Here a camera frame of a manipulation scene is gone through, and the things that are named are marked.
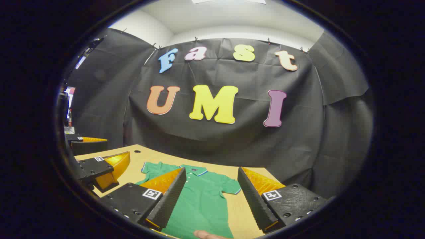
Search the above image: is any green T-shirt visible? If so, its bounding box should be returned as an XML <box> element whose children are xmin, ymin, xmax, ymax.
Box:
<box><xmin>135</xmin><ymin>162</ymin><xmax>242</xmax><ymax>239</ymax></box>

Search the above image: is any black backdrop cloth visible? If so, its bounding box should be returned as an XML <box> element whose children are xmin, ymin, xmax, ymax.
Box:
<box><xmin>66</xmin><ymin>28</ymin><xmax>374</xmax><ymax>199</ymax></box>

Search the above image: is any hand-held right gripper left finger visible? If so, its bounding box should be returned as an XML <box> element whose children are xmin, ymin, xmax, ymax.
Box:
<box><xmin>99</xmin><ymin>167</ymin><xmax>187</xmax><ymax>232</ymax></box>

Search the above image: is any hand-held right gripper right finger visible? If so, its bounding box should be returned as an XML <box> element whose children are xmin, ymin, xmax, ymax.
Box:
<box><xmin>238</xmin><ymin>167</ymin><xmax>330</xmax><ymax>234</ymax></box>

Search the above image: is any computer monitor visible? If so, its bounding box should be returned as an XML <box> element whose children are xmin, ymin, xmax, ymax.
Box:
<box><xmin>65</xmin><ymin>86</ymin><xmax>76</xmax><ymax>110</ymax></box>

